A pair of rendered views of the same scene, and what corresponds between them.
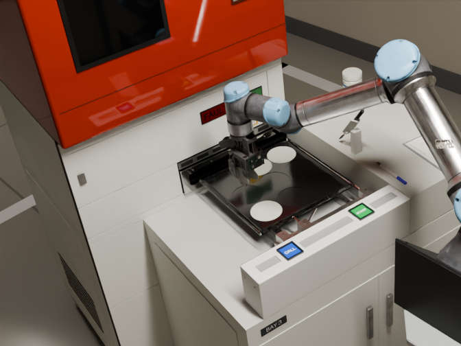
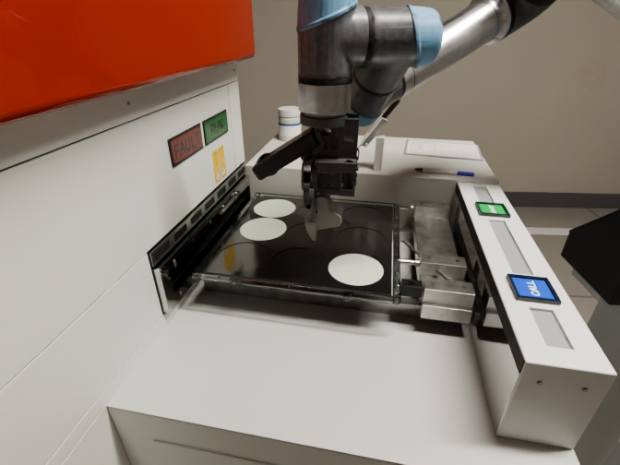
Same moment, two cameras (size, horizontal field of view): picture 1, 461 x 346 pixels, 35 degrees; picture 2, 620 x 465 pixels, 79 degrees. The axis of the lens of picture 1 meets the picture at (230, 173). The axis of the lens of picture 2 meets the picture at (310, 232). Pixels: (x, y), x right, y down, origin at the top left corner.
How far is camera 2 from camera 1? 186 cm
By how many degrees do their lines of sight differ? 43
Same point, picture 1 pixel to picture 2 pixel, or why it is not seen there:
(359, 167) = (399, 181)
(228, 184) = (249, 261)
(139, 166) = (77, 274)
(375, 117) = not seen: hidden behind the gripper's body
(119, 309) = not seen: outside the picture
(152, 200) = (117, 351)
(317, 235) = (508, 254)
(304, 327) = not seen: hidden behind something
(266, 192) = (320, 248)
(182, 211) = (181, 345)
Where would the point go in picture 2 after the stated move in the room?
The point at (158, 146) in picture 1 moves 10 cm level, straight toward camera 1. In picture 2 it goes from (111, 216) to (160, 235)
